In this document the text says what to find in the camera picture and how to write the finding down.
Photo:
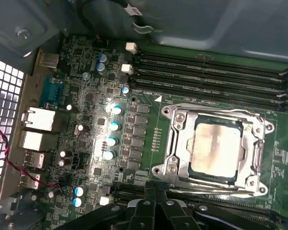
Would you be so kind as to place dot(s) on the green motherboard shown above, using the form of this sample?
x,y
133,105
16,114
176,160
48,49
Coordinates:
x,y
283,134

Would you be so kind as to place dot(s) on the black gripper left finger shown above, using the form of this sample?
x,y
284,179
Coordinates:
x,y
144,215

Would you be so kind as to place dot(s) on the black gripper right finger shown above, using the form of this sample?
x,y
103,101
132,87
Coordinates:
x,y
172,215

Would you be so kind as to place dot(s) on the black RAM slot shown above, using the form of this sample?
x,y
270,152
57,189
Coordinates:
x,y
206,74
206,93
127,195
206,84
218,200
206,65

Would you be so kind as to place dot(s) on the metal socket cover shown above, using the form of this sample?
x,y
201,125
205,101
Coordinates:
x,y
181,153

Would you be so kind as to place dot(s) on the silver topped CPU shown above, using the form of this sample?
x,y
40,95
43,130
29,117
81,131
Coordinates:
x,y
216,148

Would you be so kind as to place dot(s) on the metal ethernet port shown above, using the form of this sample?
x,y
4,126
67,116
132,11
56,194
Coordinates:
x,y
38,118

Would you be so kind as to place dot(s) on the CPU socket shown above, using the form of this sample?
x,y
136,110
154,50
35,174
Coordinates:
x,y
179,118

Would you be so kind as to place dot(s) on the blue serial port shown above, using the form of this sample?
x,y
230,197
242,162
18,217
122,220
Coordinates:
x,y
50,91

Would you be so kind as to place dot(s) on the metal port block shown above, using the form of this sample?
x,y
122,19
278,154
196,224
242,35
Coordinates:
x,y
38,140

